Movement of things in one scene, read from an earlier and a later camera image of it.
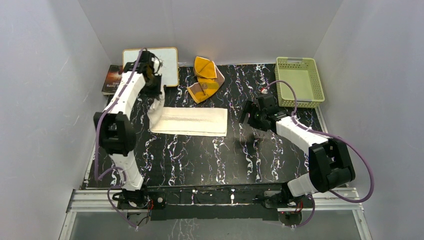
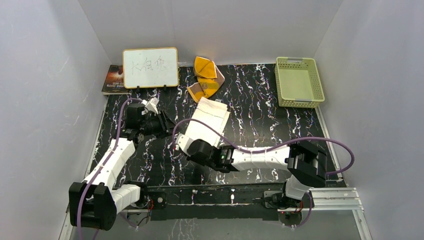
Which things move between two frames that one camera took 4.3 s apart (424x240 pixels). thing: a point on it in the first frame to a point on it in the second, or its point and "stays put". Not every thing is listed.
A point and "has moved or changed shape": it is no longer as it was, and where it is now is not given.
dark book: (112, 79) stays put
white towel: (197, 121) has moved or changed shape
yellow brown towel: (209, 79) stays put
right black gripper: (251, 108) to (192, 157)
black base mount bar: (211, 202) stays put
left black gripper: (158, 77) to (166, 126)
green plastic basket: (302, 73) stays put
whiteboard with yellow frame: (168, 67) stays put
